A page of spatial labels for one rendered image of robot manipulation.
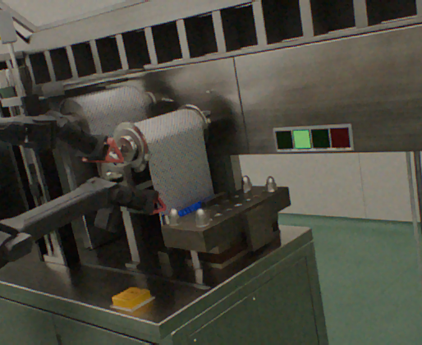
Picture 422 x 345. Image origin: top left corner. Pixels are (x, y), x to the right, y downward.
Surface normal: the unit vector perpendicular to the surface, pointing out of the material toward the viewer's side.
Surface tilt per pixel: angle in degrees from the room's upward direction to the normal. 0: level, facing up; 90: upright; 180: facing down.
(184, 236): 90
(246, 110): 90
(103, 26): 90
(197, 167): 90
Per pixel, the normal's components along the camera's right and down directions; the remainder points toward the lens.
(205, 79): -0.67, 0.31
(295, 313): 0.72, 0.04
